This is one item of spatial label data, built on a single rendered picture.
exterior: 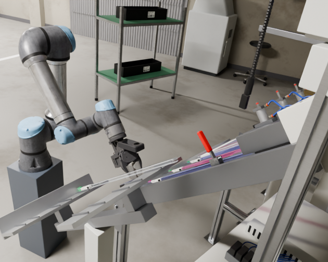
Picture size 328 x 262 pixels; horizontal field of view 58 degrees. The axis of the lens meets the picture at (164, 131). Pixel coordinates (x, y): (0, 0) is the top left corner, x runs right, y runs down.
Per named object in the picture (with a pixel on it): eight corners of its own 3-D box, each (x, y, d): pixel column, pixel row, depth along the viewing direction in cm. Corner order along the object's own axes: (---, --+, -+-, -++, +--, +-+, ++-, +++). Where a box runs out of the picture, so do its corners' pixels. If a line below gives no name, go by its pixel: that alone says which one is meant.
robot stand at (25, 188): (20, 246, 168) (6, 166, 142) (43, 225, 183) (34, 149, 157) (45, 259, 163) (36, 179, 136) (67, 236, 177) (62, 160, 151)
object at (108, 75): (93, 100, 353) (93, -1, 301) (151, 87, 412) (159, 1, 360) (117, 114, 326) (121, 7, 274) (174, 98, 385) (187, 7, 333)
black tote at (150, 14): (125, 20, 300) (126, 8, 295) (115, 17, 310) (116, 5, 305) (166, 19, 337) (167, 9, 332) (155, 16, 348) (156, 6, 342)
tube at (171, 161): (79, 192, 107) (77, 188, 107) (82, 190, 108) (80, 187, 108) (174, 162, 72) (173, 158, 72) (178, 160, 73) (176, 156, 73)
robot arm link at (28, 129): (14, 145, 140) (10, 120, 134) (40, 136, 150) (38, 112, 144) (28, 156, 134) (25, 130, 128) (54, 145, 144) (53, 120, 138)
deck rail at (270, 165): (128, 209, 109) (122, 193, 109) (133, 206, 110) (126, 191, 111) (319, 172, 55) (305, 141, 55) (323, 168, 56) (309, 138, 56)
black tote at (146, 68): (123, 77, 329) (123, 67, 324) (113, 73, 339) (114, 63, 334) (160, 70, 366) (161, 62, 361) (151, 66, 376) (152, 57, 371)
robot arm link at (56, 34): (37, 135, 149) (29, 23, 121) (63, 126, 160) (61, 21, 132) (51, 146, 143) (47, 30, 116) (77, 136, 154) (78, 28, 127)
